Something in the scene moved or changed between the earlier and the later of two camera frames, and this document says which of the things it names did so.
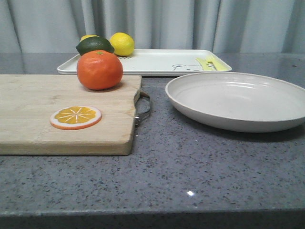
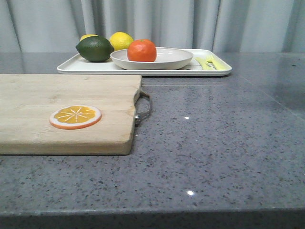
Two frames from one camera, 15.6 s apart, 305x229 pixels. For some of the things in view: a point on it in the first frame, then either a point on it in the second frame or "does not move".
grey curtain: x=229 y=26 does not move
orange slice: x=76 y=117 does not move
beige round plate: x=238 y=101 to x=167 y=58
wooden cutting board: x=27 y=101 does not move
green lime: x=94 y=43 does not move
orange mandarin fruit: x=99 y=70 to x=142 y=50
